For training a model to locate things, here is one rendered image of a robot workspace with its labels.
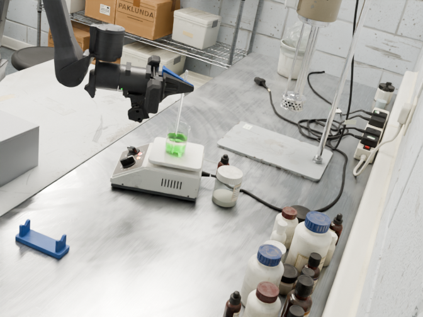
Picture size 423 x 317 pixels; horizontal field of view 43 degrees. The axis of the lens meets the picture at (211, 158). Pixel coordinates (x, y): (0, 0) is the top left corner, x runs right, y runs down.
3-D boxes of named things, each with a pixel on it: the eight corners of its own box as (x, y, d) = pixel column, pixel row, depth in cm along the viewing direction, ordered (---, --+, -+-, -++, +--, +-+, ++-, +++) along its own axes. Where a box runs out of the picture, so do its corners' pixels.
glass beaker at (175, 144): (160, 149, 123) (164, 117, 120) (182, 150, 125) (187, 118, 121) (165, 162, 118) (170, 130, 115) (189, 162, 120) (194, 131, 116)
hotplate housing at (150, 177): (108, 187, 121) (111, 157, 117) (120, 160, 132) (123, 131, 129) (205, 205, 122) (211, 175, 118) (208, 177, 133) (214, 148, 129)
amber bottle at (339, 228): (335, 239, 119) (345, 210, 115) (338, 248, 116) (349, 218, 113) (321, 238, 119) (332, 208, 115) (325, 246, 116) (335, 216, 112)
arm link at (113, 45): (58, 82, 106) (63, 23, 101) (67, 70, 114) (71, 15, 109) (116, 92, 108) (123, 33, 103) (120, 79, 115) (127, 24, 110)
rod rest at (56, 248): (14, 239, 100) (14, 224, 98) (26, 231, 103) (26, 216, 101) (59, 260, 97) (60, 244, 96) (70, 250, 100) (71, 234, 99)
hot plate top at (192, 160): (146, 163, 118) (147, 159, 117) (155, 139, 128) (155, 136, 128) (200, 172, 118) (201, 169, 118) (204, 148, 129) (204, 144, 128)
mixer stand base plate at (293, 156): (214, 146, 148) (215, 143, 148) (239, 122, 165) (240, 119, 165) (318, 183, 140) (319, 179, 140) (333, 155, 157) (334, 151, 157)
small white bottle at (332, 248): (332, 266, 110) (342, 238, 107) (320, 267, 109) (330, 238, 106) (325, 257, 112) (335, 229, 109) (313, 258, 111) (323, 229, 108)
